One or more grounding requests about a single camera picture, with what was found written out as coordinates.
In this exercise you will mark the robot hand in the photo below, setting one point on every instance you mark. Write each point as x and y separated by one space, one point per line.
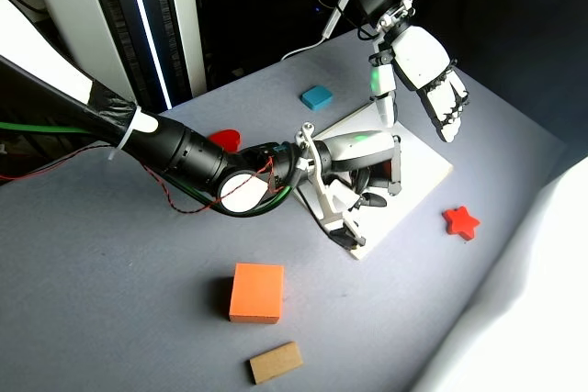
358 148
420 57

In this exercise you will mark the red heart block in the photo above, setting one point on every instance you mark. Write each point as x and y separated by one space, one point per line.
227 138

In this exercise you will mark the white column with black strips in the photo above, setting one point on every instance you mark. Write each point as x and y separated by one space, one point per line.
92 20

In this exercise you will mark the grey table cloth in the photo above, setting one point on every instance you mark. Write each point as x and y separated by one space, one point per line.
115 295

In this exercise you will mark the orange rectangular block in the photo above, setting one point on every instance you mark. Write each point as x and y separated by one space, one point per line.
257 288

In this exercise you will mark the red star block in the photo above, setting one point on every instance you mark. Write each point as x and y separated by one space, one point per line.
460 222

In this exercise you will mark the tan wooden block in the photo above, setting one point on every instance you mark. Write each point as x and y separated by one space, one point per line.
275 362

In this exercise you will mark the white adapter stick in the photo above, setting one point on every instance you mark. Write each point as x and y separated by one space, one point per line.
336 15

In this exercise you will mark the blue rounded block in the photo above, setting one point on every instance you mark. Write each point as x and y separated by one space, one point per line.
317 97

